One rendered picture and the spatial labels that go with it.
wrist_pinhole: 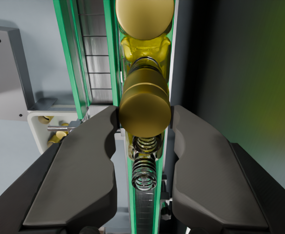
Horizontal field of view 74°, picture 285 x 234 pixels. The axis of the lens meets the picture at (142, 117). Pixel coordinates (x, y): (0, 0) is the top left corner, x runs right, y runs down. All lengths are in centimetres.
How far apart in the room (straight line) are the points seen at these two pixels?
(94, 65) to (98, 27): 8
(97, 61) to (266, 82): 32
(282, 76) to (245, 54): 7
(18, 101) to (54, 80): 12
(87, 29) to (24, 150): 57
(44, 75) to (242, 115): 54
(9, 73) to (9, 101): 9
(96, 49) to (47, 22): 20
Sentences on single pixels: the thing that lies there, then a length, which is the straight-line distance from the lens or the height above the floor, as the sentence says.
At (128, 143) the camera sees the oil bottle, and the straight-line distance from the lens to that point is 26.
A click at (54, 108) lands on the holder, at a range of 60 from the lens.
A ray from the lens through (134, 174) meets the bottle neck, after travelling 23.
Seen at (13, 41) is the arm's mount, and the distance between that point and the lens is 61.
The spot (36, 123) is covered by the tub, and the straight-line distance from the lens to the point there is 64.
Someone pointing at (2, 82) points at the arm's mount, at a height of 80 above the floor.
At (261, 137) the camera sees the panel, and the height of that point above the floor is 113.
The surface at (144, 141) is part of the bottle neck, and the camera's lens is 20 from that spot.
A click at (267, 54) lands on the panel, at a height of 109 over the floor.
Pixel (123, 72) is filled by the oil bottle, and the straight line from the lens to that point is 21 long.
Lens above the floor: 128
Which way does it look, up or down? 58 degrees down
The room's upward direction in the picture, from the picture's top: 178 degrees counter-clockwise
